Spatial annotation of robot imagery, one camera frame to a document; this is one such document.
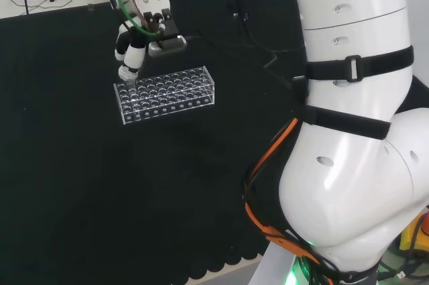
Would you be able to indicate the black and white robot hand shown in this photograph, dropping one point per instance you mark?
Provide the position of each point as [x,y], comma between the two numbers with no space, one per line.
[134,55]

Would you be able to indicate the clear glass test tube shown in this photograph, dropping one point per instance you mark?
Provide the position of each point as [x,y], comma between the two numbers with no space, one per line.
[131,90]

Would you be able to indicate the clear test tube rack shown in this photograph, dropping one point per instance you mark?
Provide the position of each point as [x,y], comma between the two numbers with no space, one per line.
[171,97]

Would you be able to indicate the black cloth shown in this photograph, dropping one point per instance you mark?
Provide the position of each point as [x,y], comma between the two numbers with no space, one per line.
[67,164]

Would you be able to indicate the yellow stop button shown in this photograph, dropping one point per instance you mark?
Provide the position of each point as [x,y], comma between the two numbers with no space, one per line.
[410,234]

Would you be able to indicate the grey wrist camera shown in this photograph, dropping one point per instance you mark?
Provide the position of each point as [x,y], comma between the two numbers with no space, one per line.
[167,47]

